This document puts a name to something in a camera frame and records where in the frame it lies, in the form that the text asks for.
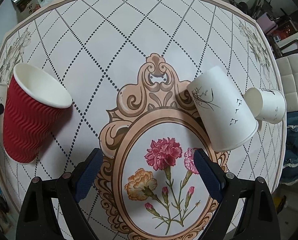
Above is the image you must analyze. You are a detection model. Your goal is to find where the red ripple paper cup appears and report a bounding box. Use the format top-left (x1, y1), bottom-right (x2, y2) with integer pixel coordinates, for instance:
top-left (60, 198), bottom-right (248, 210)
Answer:
top-left (3, 63), bottom-right (72, 164)

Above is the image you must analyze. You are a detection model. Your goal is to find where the white paper cup with birds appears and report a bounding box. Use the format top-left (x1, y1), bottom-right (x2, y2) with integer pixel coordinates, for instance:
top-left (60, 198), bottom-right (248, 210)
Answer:
top-left (187, 66), bottom-right (258, 152)

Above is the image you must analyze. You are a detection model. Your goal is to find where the small white paper cup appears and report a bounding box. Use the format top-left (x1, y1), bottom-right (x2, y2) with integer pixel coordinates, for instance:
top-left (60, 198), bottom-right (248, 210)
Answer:
top-left (243, 88), bottom-right (286, 124)

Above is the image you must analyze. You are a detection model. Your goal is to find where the blue ruffled cloth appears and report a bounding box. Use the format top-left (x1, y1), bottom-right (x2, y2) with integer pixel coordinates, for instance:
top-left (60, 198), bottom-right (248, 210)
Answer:
top-left (280, 112), bottom-right (298, 185)

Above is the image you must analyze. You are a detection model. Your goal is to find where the floral patterned tablecloth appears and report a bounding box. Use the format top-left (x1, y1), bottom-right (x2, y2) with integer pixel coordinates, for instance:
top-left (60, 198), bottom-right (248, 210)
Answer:
top-left (0, 0), bottom-right (286, 239)

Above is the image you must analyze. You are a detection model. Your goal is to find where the white padded chair right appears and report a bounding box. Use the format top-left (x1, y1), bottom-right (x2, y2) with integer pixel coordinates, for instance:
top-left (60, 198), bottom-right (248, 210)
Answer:
top-left (276, 53), bottom-right (298, 112)

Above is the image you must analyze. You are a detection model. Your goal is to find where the dark wooden chair right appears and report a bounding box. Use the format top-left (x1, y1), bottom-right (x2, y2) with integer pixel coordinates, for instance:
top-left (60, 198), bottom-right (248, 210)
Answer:
top-left (280, 39), bottom-right (298, 56)

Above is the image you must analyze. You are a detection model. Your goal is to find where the pink suitcase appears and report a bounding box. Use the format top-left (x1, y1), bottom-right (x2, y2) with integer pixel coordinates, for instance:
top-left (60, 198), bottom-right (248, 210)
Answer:
top-left (256, 13), bottom-right (277, 35)

